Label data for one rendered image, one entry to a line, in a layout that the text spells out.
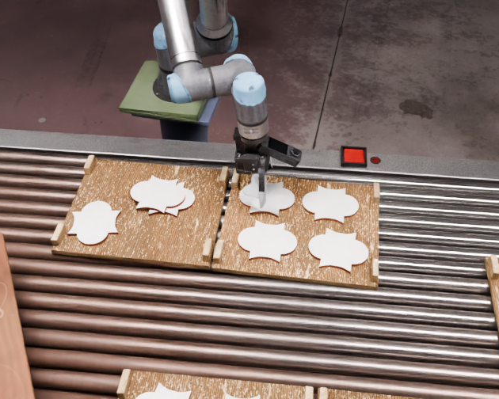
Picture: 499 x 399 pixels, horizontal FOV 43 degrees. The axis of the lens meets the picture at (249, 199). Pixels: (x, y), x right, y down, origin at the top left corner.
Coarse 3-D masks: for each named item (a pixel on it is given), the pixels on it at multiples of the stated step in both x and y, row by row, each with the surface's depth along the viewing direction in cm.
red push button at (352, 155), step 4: (344, 152) 188; (348, 152) 188; (352, 152) 188; (356, 152) 188; (360, 152) 188; (344, 156) 187; (348, 156) 187; (352, 156) 187; (356, 156) 187; (360, 156) 187; (344, 160) 186; (348, 160) 186; (352, 160) 186; (356, 160) 186; (360, 160) 186
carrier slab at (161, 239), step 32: (96, 160) 185; (96, 192) 176; (128, 192) 176; (224, 192) 176; (64, 224) 168; (128, 224) 168; (160, 224) 168; (192, 224) 168; (96, 256) 161; (128, 256) 160; (160, 256) 160; (192, 256) 160
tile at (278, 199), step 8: (272, 184) 177; (280, 184) 177; (240, 192) 174; (272, 192) 174; (280, 192) 174; (288, 192) 174; (240, 200) 173; (248, 200) 172; (256, 200) 172; (272, 200) 172; (280, 200) 172; (288, 200) 172; (256, 208) 170; (264, 208) 170; (272, 208) 170; (280, 208) 170; (288, 208) 171
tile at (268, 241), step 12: (252, 228) 165; (264, 228) 165; (276, 228) 165; (240, 240) 163; (252, 240) 163; (264, 240) 162; (276, 240) 162; (288, 240) 162; (252, 252) 160; (264, 252) 160; (276, 252) 160; (288, 252) 160
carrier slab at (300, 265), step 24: (360, 192) 176; (240, 216) 170; (264, 216) 170; (288, 216) 170; (312, 216) 170; (360, 216) 170; (360, 240) 164; (216, 264) 158; (240, 264) 158; (264, 264) 158; (288, 264) 158; (312, 264) 158
